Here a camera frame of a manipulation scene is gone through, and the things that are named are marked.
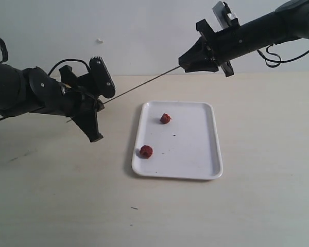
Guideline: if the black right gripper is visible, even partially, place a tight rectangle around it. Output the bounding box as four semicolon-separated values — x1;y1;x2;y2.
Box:
178;19;241;77

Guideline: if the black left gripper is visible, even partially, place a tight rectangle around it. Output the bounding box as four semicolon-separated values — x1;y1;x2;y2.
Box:
45;57;116;143

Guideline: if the thin metal skewer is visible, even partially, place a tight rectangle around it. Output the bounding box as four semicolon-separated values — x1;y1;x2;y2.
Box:
66;65;182;124

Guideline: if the dark red round fruit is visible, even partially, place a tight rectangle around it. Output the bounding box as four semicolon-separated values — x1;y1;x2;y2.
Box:
140;145;153;158

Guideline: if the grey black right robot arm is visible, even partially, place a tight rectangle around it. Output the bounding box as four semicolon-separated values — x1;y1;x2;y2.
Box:
178;1;309;77

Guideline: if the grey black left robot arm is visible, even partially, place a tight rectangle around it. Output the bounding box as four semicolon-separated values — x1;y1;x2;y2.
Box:
0;57;116;143

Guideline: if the white rectangular plastic tray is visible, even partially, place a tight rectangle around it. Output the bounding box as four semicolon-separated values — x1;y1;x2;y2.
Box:
131;101;223;181

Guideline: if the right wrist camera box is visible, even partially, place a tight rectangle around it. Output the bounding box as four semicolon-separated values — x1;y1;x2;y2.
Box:
212;1;240;29

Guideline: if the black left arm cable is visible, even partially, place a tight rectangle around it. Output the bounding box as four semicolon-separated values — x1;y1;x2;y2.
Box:
0;37;92;123

